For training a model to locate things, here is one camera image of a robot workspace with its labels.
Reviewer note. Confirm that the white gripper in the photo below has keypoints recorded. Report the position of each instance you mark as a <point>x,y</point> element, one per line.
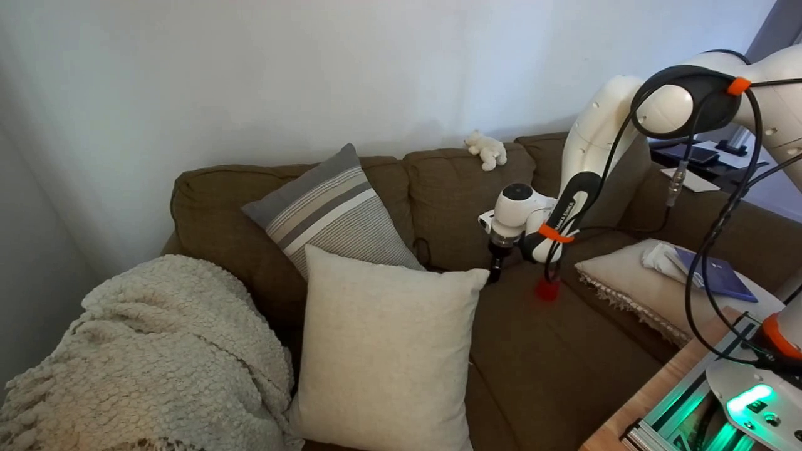
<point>512,214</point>

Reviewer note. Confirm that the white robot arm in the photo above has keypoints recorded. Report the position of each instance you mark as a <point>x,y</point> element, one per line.
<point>672,104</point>

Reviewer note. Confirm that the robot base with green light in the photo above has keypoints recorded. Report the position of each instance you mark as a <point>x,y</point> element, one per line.
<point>741,397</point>

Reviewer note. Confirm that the red cup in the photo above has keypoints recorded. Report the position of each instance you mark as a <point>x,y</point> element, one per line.
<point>548,289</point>

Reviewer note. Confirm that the brown fabric sofa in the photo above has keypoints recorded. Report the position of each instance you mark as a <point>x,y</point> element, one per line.
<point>543,377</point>

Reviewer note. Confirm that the large cream pillow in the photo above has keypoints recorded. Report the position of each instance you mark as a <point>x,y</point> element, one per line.
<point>385,358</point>

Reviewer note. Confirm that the grey striped pillow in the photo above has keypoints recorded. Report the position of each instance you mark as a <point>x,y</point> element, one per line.
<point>336,209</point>

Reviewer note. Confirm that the cream fringed pillow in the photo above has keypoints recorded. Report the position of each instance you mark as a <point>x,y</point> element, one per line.
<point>645,281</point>

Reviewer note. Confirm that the blue book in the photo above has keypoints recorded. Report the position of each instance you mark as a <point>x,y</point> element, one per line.
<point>710,273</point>

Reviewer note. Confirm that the wooden side table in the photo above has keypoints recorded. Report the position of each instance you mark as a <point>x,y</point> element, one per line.
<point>613,431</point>

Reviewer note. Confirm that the dark items behind sofa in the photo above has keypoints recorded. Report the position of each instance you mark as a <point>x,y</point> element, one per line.
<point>715,161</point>

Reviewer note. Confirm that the cream knitted blanket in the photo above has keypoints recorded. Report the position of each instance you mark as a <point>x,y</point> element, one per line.
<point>164,355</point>

